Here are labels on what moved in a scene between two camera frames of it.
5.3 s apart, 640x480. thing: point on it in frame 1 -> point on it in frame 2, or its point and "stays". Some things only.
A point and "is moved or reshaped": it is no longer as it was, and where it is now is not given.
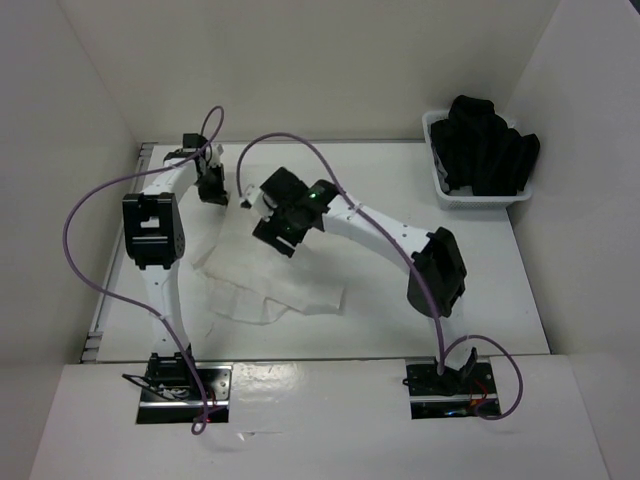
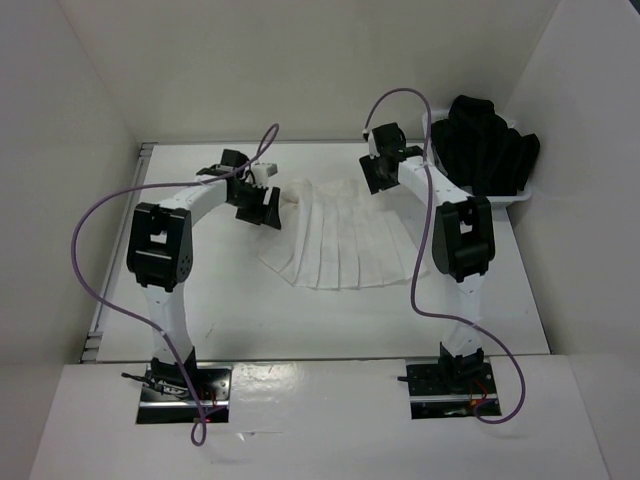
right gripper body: x=284 y=224 -> x=373 y=174
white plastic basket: x=463 y=199 stays
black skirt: x=477 y=148 stays
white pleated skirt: x=250 y=278 is moved or reshaped
